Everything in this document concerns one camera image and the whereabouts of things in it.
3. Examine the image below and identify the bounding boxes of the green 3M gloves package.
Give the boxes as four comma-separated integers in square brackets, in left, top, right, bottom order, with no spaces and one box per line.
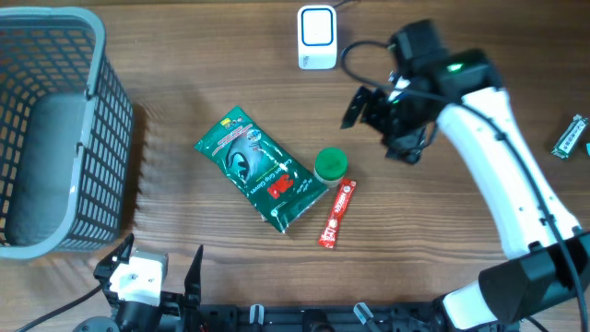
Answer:
[195,106,328,233]

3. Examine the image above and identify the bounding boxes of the grey plastic shopping basket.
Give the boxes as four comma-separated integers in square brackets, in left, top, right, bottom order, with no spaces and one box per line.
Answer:
[1,7,135,260]

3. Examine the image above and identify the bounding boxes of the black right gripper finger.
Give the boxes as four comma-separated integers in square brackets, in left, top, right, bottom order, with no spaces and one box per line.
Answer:
[384,137,424,165]
[340,86,372,129]

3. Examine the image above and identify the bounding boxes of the red Nestle stick sachet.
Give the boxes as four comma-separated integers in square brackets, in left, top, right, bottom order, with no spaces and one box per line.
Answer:
[318,179,357,249]

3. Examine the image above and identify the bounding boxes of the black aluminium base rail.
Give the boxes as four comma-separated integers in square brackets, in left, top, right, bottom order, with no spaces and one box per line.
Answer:
[197,302,455,332]

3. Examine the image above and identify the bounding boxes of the white barcode scanner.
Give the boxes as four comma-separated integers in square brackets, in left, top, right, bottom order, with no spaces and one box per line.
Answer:
[297,5,337,70]

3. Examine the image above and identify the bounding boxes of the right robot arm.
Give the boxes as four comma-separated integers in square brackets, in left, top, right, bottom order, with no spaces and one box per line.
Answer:
[342,19,589,331]

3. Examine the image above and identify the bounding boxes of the green lid plastic jar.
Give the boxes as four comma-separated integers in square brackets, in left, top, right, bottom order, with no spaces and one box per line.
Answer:
[313,148,348,188]

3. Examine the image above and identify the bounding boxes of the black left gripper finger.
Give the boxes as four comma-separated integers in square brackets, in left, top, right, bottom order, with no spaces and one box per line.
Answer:
[93,233,135,281]
[184,245,204,309]

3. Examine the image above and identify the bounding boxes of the green white candy bar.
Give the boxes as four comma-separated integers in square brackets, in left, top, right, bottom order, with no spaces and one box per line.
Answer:
[551,114,589,160]

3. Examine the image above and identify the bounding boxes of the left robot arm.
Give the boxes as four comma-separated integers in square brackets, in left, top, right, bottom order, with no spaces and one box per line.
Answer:
[75,234,210,332]

